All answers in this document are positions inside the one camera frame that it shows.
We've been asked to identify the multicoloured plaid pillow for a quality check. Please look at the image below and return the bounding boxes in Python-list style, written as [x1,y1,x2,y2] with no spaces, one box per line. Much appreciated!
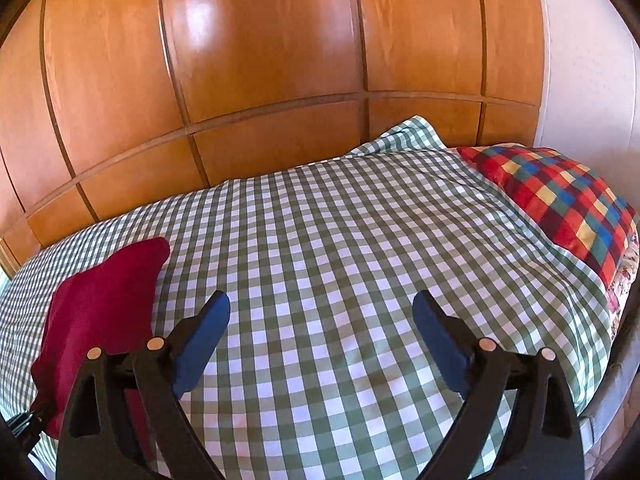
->
[456,145,639,289]

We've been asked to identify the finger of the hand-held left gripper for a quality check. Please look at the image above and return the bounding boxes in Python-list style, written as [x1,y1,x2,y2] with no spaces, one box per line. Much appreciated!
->
[4,406,52,443]

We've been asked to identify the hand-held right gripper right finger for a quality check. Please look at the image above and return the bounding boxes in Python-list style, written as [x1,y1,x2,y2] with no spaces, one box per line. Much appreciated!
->
[412,290,586,480]

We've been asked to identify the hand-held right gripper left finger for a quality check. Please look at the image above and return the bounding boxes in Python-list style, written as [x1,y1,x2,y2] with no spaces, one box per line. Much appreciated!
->
[55,290,232,480]

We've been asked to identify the floral patterned cloth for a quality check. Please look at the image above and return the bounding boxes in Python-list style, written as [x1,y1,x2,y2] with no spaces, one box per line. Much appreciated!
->
[604,232,640,333]

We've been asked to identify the green white checked bedsheet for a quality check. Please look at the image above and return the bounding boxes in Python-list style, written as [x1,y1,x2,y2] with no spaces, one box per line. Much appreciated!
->
[0,116,615,480]

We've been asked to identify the wooden headboard panels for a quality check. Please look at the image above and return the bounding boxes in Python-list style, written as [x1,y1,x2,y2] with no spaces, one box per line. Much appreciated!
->
[0,0,547,281]

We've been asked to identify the grey bed base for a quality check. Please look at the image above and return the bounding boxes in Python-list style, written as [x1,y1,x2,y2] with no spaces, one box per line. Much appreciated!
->
[577,305,640,443]

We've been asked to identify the dark red small garment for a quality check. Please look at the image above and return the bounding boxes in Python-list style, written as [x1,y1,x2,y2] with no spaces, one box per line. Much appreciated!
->
[30,236,171,463]

